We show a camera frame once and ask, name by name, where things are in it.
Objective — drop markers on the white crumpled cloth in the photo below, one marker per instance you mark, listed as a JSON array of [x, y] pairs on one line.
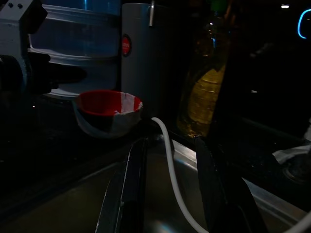
[[291, 151]]

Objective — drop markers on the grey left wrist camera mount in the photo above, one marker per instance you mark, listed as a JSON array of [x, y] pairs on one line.
[[12, 36]]

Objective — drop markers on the stainless steel sink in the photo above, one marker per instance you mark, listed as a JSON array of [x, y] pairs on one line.
[[160, 184]]

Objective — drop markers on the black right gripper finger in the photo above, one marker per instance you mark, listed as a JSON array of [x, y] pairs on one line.
[[218, 184], [73, 75], [114, 194]]

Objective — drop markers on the yellow oil bottle green cap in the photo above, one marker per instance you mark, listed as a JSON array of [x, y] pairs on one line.
[[204, 97]]

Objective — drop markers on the clear ribbed plastic water jug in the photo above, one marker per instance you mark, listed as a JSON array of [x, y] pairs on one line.
[[80, 48]]

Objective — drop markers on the red and white bowl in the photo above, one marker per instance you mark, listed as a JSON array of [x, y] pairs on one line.
[[104, 106]]

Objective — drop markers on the white cylindrical appliance red label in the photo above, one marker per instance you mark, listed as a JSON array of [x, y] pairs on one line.
[[150, 72]]

